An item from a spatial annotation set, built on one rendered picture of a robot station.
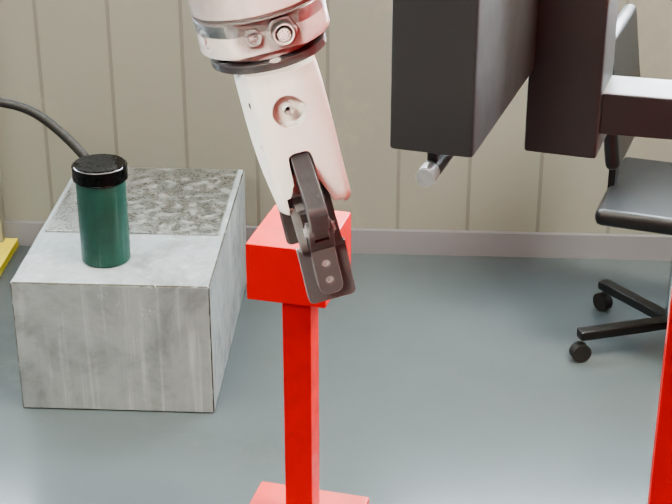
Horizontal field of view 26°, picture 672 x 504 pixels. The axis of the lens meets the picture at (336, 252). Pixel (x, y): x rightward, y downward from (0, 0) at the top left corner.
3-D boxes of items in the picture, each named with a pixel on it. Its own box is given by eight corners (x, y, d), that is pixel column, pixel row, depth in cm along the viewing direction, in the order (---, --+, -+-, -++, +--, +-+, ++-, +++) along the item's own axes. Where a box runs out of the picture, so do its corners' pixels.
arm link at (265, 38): (334, 2, 87) (344, 48, 89) (309, -35, 95) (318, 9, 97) (199, 37, 87) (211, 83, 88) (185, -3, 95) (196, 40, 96)
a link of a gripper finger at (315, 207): (317, 168, 87) (335, 246, 90) (295, 117, 94) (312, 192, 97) (298, 173, 87) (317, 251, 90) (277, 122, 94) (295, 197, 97)
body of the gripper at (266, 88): (336, 39, 88) (371, 203, 93) (307, -6, 97) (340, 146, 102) (215, 70, 87) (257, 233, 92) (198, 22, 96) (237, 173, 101)
